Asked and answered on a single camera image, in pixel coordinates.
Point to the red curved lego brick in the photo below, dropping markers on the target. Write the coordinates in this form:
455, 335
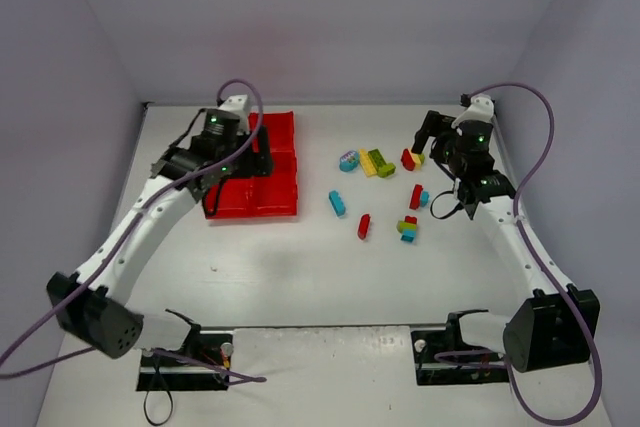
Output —
364, 226

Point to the yellow long lego brick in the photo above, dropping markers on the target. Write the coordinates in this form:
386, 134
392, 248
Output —
366, 163

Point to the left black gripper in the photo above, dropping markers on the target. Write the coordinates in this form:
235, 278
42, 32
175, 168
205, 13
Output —
261, 156

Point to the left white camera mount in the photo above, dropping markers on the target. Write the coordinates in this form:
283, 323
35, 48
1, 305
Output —
239, 105

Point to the blue long lego brick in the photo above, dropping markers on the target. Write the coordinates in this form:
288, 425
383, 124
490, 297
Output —
337, 203

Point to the green red blue lego cluster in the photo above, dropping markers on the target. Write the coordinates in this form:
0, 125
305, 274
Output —
407, 228

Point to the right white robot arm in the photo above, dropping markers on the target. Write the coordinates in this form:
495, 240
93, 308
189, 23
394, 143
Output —
555, 322

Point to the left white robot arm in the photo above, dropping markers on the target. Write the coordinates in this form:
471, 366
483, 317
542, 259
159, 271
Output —
91, 303

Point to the green lego brick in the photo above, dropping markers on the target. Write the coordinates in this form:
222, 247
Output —
383, 168

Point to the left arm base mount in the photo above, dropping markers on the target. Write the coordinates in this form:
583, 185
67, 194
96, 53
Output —
157, 372

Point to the blue oval printed lego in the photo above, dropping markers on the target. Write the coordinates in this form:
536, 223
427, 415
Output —
349, 161

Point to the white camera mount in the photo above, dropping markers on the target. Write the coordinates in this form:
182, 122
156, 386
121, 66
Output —
479, 107
239, 105

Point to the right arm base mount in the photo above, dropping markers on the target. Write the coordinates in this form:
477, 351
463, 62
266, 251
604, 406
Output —
439, 361

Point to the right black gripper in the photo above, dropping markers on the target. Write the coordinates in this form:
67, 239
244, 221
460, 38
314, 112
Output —
430, 124

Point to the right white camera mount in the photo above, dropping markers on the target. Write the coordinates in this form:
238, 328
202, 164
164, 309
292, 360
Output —
479, 107

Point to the red four-compartment bin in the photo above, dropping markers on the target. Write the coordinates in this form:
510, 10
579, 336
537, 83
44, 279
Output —
275, 195

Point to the red yellow green lego stack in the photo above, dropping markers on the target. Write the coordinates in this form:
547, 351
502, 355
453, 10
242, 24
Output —
412, 161

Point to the red lego with blue brick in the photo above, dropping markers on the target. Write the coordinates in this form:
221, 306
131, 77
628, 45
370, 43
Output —
419, 197

